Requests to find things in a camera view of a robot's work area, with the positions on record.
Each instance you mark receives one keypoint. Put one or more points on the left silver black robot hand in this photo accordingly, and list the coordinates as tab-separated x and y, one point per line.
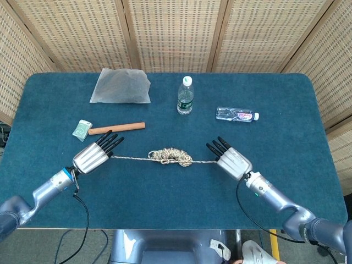
89	158

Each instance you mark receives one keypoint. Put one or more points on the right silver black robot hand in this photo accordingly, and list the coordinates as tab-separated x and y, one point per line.
233	163

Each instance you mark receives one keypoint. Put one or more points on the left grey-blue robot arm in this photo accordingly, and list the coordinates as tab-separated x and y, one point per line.
49	187

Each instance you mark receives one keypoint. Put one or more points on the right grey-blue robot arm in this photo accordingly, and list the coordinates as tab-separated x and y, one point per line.
277	198

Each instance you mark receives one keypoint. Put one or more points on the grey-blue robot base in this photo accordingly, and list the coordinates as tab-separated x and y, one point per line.
165	247

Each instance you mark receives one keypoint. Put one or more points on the green tissue packet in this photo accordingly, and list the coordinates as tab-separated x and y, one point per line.
81	130

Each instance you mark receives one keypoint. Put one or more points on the brown wooden stick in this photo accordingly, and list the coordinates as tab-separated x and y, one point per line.
123	127

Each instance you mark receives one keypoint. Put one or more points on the red label water bottle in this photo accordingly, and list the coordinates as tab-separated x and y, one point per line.
233	114

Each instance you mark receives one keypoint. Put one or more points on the blue carpet table mat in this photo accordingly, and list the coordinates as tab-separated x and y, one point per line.
165	198

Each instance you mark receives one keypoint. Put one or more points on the grey translucent foam pouch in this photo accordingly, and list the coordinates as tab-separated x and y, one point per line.
121	86

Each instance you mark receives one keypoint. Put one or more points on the metal table leg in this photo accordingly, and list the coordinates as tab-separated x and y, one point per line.
238	242

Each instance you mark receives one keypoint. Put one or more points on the green label water bottle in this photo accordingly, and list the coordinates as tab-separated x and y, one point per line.
185	96

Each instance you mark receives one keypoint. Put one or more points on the white sneaker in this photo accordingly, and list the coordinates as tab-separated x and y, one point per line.
255	251

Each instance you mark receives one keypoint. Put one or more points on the woven bamboo screen panel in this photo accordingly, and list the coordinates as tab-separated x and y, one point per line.
342	156
79	35
269	35
19	68
173	35
330	68

